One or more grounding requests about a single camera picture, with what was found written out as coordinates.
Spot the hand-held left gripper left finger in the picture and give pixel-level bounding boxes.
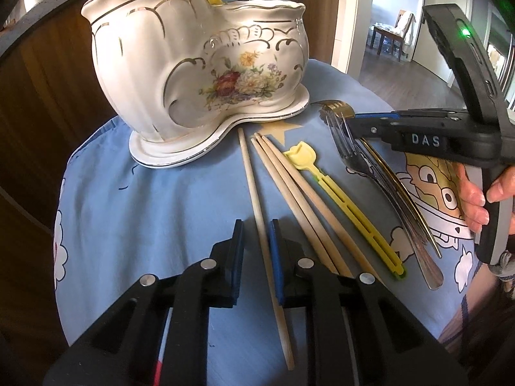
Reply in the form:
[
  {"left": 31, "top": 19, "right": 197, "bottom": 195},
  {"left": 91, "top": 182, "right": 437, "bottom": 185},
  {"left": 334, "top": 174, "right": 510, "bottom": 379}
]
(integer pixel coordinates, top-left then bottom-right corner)
[{"left": 42, "top": 219, "right": 246, "bottom": 386}]

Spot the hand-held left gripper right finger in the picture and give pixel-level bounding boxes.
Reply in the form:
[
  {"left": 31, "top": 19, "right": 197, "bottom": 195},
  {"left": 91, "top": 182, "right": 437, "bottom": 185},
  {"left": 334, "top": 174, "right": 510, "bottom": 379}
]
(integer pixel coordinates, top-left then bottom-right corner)
[{"left": 269, "top": 219, "right": 469, "bottom": 386}]

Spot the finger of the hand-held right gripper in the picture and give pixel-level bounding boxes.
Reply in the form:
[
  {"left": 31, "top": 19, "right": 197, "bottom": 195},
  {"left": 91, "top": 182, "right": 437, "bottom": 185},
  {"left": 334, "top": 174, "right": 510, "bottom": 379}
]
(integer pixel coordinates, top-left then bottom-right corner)
[
  {"left": 348, "top": 117, "right": 397, "bottom": 145},
  {"left": 354, "top": 111, "right": 463, "bottom": 122}
]

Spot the gold fork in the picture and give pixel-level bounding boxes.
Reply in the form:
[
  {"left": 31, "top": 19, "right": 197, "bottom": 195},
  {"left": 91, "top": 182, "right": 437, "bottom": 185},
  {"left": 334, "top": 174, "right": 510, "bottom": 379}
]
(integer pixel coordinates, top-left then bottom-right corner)
[{"left": 321, "top": 102, "right": 442, "bottom": 259}]

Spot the wooden chopstick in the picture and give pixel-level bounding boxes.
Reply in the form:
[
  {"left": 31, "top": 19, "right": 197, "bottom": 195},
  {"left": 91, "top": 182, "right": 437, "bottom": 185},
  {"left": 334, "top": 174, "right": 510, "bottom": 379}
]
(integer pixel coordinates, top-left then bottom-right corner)
[
  {"left": 237, "top": 128, "right": 295, "bottom": 371},
  {"left": 254, "top": 133, "right": 353, "bottom": 278},
  {"left": 261, "top": 134, "right": 384, "bottom": 283},
  {"left": 250, "top": 137, "right": 339, "bottom": 274}
]

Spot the silver fork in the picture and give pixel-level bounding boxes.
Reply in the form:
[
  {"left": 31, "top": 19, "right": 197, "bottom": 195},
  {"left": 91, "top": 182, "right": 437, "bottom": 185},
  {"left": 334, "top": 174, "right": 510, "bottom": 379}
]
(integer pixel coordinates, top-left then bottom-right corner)
[
  {"left": 324, "top": 109, "right": 437, "bottom": 258},
  {"left": 320, "top": 108, "right": 444, "bottom": 291}
]

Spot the white floral porcelain shoe holder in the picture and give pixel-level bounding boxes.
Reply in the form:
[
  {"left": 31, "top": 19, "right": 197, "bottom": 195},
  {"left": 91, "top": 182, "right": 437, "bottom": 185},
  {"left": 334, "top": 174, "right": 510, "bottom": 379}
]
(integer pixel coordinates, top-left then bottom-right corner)
[{"left": 80, "top": 0, "right": 311, "bottom": 169}]

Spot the person's right hand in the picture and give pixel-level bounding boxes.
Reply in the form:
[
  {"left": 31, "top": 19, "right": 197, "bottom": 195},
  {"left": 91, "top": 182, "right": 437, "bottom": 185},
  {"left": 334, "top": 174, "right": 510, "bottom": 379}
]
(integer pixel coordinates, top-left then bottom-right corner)
[{"left": 456, "top": 164, "right": 515, "bottom": 234}]

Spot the white door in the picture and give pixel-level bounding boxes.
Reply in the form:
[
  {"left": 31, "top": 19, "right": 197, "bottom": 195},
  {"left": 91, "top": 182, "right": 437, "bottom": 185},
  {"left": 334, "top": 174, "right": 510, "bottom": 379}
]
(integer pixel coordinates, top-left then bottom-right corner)
[{"left": 414, "top": 0, "right": 472, "bottom": 74}]

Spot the wooden chair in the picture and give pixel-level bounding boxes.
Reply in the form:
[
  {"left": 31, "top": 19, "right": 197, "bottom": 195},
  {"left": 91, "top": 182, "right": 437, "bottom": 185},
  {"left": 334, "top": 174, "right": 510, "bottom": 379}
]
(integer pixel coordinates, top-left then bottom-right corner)
[{"left": 368, "top": 10, "right": 415, "bottom": 62}]

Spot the white cloth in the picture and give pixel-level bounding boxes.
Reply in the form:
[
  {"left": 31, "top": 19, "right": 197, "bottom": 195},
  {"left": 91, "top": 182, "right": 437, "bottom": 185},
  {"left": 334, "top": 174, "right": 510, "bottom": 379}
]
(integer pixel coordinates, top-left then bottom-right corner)
[{"left": 392, "top": 10, "right": 416, "bottom": 46}]

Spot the blue cartoon printed cloth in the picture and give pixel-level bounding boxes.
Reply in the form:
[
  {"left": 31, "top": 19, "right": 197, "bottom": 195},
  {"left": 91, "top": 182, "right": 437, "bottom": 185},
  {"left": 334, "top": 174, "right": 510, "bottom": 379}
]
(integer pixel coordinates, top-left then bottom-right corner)
[{"left": 52, "top": 58, "right": 483, "bottom": 386}]

